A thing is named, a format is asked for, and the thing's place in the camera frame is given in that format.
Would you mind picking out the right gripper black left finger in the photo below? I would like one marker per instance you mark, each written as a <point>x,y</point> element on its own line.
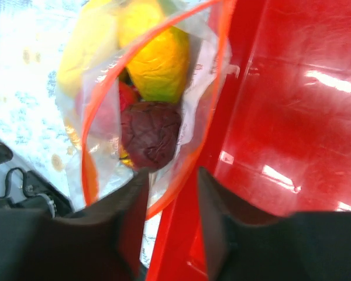
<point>101,242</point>

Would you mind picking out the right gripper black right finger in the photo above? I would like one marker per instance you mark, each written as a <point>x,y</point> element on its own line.
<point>243,243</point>

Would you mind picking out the dark purple fruit toy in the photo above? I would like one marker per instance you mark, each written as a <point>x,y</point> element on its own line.
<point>149,134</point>

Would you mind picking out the red apple toy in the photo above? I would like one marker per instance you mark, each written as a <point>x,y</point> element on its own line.
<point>128,95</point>

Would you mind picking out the clear zip top bag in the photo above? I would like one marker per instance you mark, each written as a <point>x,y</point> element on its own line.
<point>93,118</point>

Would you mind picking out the yellow orange mango toy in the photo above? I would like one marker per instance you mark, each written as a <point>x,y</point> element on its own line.
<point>159,71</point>

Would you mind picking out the yellow corn cob toy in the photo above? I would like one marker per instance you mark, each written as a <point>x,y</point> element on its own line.
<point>102,29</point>

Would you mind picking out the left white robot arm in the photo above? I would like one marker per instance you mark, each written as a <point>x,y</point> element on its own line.
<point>22,187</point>

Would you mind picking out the red plastic tray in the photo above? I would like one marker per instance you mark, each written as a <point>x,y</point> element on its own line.
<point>281,134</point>

